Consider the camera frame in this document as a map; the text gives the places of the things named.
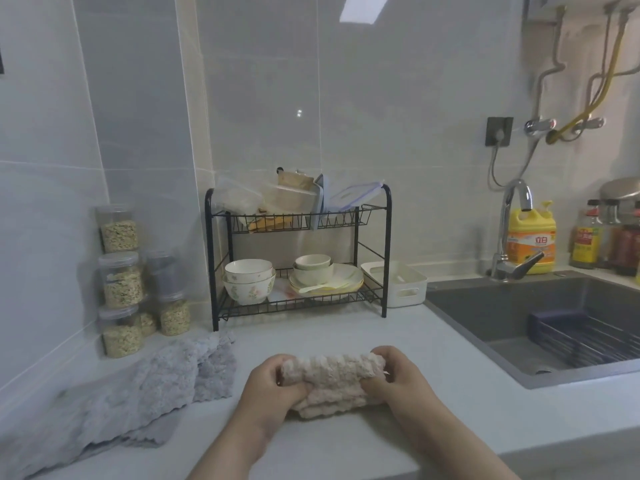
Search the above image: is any person's left hand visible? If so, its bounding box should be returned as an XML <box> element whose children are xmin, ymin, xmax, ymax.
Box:
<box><xmin>232</xmin><ymin>353</ymin><xmax>313</xmax><ymax>445</ymax></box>

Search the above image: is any person's right hand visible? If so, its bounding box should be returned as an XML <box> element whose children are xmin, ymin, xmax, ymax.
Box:
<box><xmin>357</xmin><ymin>344</ymin><xmax>445</xmax><ymax>437</ymax></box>

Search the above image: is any beige fluffy towel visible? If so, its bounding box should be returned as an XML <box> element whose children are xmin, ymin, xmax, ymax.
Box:
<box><xmin>279</xmin><ymin>350</ymin><xmax>389</xmax><ymax>421</ymax></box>

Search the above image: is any grey fluffy towel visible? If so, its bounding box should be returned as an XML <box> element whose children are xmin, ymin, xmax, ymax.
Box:
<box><xmin>0</xmin><ymin>332</ymin><xmax>237</xmax><ymax>471</ymax></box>

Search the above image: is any person's right forearm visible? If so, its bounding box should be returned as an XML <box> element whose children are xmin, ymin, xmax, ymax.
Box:
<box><xmin>399</xmin><ymin>404</ymin><xmax>521</xmax><ymax>480</ymax></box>

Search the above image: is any white plastic basket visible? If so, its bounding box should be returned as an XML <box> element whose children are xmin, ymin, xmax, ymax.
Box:
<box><xmin>361</xmin><ymin>261</ymin><xmax>429</xmax><ymax>309</ymax></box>

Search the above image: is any grey kitchen sink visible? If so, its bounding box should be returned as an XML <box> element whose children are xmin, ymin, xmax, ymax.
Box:
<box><xmin>425</xmin><ymin>271</ymin><xmax>640</xmax><ymax>391</ymax></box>

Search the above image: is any white floral bowl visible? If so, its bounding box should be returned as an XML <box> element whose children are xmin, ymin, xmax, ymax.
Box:
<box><xmin>222</xmin><ymin>273</ymin><xmax>277</xmax><ymax>305</ymax></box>

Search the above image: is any pale yellow plate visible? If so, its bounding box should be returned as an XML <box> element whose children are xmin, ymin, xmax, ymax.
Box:
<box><xmin>289</xmin><ymin>285</ymin><xmax>365</xmax><ymax>297</ymax></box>

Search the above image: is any cream plate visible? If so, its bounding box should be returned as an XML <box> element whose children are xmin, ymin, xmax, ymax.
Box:
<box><xmin>288</xmin><ymin>263</ymin><xmax>365</xmax><ymax>295</ymax></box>

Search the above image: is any white bowl red rim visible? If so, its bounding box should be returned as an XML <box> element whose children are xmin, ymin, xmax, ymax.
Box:
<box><xmin>224</xmin><ymin>259</ymin><xmax>275</xmax><ymax>283</ymax></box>

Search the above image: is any cream bowl green rim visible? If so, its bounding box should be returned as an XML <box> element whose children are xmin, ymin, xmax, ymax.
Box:
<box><xmin>291</xmin><ymin>264</ymin><xmax>335</xmax><ymax>287</ymax></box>

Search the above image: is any small cream bowl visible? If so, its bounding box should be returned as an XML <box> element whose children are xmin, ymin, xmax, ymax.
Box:
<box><xmin>293</xmin><ymin>253</ymin><xmax>332</xmax><ymax>271</ymax></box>

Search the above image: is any clear empty jar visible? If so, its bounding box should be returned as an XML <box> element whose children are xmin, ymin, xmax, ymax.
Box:
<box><xmin>145</xmin><ymin>250</ymin><xmax>185</xmax><ymax>301</ymax></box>

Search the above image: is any dark blue sink rack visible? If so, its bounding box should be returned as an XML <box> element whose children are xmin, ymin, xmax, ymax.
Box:
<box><xmin>529</xmin><ymin>309</ymin><xmax>640</xmax><ymax>369</ymax></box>

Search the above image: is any yellow orange cloth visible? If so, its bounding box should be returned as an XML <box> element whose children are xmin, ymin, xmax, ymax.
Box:
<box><xmin>247</xmin><ymin>214</ymin><xmax>293</xmax><ymax>233</ymax></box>

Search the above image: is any yellow detergent bottle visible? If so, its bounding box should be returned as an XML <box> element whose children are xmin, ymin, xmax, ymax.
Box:
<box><xmin>506</xmin><ymin>200</ymin><xmax>557</xmax><ymax>275</ymax></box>

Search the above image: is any clear lid blue rim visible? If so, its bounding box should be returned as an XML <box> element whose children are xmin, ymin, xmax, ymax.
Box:
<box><xmin>325</xmin><ymin>181</ymin><xmax>385</xmax><ymax>213</ymax></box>

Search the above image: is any grey blue container lid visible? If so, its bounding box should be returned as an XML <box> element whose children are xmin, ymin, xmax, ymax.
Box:
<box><xmin>311</xmin><ymin>174</ymin><xmax>326</xmax><ymax>231</ymax></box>

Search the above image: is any chrome kitchen faucet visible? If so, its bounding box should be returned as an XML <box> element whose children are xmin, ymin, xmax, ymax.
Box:
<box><xmin>489</xmin><ymin>179</ymin><xmax>545</xmax><ymax>282</ymax></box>

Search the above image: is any sauce bottle yellow label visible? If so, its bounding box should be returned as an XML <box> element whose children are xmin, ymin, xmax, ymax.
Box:
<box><xmin>571</xmin><ymin>199</ymin><xmax>603</xmax><ymax>269</ymax></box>

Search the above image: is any stainless steel pot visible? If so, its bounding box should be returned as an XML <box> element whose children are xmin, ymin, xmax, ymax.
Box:
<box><xmin>599</xmin><ymin>177</ymin><xmax>640</xmax><ymax>225</ymax></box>

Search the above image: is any grey corrugated pipe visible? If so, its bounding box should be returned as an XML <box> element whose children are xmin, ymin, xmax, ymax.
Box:
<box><xmin>585</xmin><ymin>4</ymin><xmax>640</xmax><ymax>121</ymax></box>
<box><xmin>537</xmin><ymin>4</ymin><xmax>569</xmax><ymax>121</ymax></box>

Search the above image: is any black wire dish rack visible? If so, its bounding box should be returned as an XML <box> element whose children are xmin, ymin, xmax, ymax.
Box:
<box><xmin>205</xmin><ymin>183</ymin><xmax>393</xmax><ymax>331</ymax></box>

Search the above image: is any grey power cable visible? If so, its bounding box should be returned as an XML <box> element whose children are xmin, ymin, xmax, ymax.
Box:
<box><xmin>488</xmin><ymin>144</ymin><xmax>506</xmax><ymax>191</ymax></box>

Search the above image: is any grey braided faucet hose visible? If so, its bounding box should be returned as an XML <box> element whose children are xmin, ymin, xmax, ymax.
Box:
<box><xmin>517</xmin><ymin>134</ymin><xmax>541</xmax><ymax>178</ymax></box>

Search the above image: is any black wall socket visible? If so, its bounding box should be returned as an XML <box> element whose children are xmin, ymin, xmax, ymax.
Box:
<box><xmin>485</xmin><ymin>116</ymin><xmax>515</xmax><ymax>147</ymax></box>

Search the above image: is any yellow gas hose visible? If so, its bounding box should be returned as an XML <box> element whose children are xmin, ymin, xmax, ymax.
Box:
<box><xmin>545</xmin><ymin>9</ymin><xmax>629</xmax><ymax>145</ymax></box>

